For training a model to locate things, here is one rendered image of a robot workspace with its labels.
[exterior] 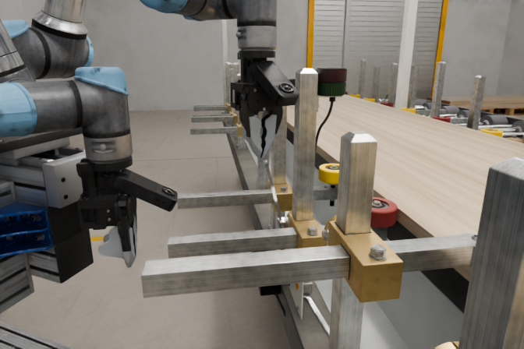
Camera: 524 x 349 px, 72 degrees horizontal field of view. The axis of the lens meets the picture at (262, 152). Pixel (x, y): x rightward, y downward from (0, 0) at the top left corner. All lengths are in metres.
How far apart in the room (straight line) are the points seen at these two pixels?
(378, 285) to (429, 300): 0.33
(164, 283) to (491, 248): 0.33
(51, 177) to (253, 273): 0.49
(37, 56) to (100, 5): 7.70
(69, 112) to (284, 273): 0.39
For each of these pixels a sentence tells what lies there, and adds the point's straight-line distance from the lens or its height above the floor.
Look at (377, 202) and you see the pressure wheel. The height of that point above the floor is 0.91.
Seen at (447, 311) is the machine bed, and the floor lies 0.78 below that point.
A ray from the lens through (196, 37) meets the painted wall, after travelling 8.33.
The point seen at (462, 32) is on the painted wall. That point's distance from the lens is 10.35.
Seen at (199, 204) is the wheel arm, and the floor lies 0.83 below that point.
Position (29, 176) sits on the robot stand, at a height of 0.96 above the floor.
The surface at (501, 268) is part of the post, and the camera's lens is 0.27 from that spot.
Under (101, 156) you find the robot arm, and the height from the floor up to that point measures 1.04.
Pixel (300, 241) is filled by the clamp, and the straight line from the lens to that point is 0.70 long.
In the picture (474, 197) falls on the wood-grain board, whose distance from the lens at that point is 0.91.
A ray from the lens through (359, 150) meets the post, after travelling 0.46.
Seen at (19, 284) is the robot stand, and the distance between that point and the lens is 0.98.
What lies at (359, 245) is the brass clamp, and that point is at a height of 0.97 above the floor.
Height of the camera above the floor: 1.20
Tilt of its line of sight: 15 degrees down
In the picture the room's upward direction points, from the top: straight up
